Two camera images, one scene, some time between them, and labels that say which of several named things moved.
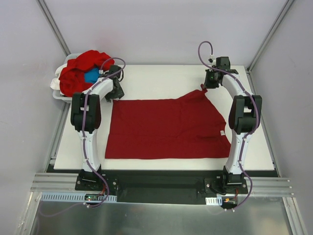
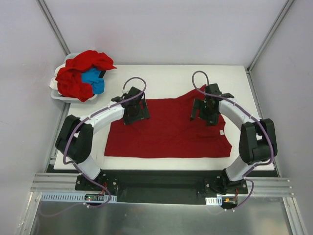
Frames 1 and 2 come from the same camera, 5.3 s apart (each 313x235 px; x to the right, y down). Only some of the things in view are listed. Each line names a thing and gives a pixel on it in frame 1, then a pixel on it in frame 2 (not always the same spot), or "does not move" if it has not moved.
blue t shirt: [92, 76] does not move
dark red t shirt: [186, 127] does not move
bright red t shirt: [72, 80] does not move
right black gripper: [209, 78] to [203, 115]
